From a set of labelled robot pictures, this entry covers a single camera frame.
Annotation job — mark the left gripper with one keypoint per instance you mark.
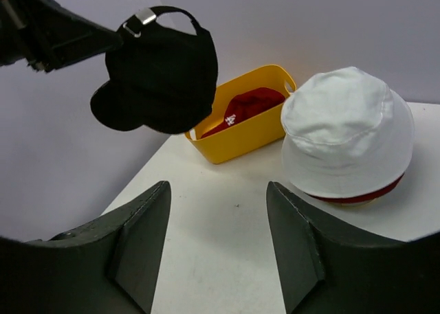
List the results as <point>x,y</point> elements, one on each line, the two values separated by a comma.
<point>49,36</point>

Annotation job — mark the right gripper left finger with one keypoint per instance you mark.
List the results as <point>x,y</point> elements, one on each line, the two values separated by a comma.
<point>108,265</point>

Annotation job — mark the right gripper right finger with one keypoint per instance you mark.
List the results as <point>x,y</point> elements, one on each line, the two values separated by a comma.
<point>327,265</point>

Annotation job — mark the dark red hat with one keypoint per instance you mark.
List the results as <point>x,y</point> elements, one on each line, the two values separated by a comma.
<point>247,105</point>
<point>357,197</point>

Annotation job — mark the black cap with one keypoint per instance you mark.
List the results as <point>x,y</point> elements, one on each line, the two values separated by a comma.
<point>164,76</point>

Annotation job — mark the white hat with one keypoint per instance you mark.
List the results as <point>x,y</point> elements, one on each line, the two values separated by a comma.
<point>347,134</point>

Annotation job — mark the yellow bin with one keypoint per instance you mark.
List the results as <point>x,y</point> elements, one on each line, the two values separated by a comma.
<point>251,134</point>

